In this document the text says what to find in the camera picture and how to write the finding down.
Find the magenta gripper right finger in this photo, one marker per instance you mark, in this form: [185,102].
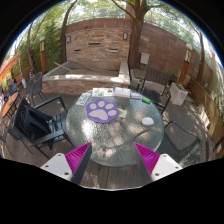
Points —
[153,166]

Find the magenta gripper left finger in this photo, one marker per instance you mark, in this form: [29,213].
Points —
[70,166]

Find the black metal chair right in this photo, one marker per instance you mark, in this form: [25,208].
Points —
[183,146]

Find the black metal chair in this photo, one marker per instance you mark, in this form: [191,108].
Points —
[183,146]
[39,128]

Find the black metal chair left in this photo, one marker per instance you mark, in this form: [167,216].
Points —
[39,128]

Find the round glass patio table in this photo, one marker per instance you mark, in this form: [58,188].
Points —
[112,142]

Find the purple paw print mousepad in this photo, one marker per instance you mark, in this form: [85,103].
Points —
[102,110]

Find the green small box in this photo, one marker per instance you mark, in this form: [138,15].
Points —
[146,100]

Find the white remote keypad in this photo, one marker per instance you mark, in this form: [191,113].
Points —
[83,99]

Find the white square planter box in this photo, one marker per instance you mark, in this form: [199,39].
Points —
[178,94]

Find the small white card box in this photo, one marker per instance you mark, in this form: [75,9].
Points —
[136,96]

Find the colourful picture book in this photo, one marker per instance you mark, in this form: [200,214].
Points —
[102,92]

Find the brown slatted chair back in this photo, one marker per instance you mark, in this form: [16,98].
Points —
[155,87]

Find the white open booklet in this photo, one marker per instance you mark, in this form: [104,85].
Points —
[122,92]

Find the orange table far left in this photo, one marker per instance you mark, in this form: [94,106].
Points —
[10,106]

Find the black mesh chair far left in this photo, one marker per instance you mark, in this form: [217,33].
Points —
[34,87]

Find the large tree trunk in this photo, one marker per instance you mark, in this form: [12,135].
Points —
[136,10]

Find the brick raised planter wall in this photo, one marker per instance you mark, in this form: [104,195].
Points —
[71,78]

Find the wooden lamp post right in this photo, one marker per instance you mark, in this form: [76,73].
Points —
[186,63]

